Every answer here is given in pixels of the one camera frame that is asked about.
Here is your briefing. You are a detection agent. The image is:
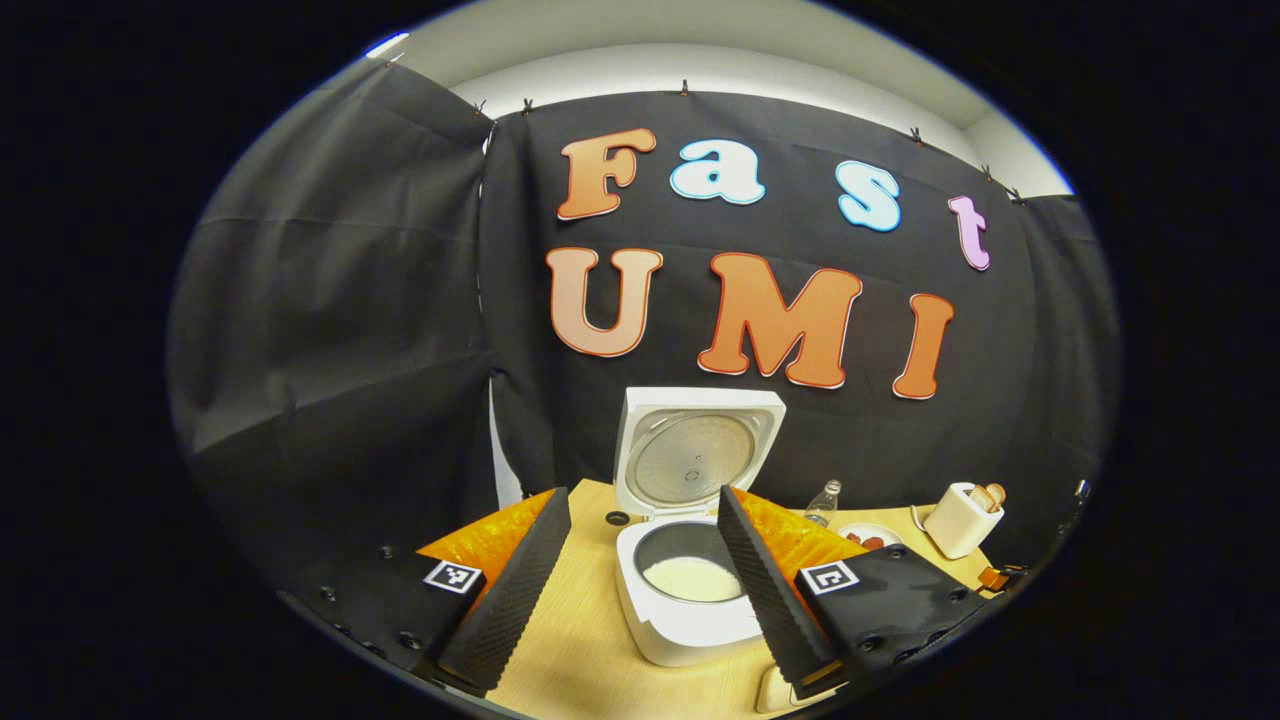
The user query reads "shallow rice tray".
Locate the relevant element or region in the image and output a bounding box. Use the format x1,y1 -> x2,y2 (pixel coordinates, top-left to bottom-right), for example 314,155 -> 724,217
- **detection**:
754,662 -> 803,715

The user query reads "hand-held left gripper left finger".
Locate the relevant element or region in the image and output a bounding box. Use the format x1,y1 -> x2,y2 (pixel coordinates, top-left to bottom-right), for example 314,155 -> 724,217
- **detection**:
280,486 -> 574,699

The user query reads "white plate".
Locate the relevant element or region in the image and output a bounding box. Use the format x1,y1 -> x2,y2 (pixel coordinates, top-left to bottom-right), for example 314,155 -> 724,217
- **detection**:
835,522 -> 907,552

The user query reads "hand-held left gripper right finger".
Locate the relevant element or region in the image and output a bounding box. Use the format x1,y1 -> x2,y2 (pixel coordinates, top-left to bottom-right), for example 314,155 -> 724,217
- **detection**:
715,485 -> 993,702

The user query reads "white toaster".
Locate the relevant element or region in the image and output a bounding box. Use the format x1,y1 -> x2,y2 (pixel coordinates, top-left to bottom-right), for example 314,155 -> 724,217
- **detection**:
922,482 -> 1005,561

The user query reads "white rice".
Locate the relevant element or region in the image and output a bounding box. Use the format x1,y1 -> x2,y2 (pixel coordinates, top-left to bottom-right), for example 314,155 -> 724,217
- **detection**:
642,557 -> 747,604

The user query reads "clear plastic water bottle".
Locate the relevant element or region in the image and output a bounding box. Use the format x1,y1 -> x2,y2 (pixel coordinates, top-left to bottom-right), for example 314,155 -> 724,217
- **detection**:
803,480 -> 844,529

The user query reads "white rice cooker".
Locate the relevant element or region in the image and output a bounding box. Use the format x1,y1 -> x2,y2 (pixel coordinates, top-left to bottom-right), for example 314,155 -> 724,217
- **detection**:
612,387 -> 789,668

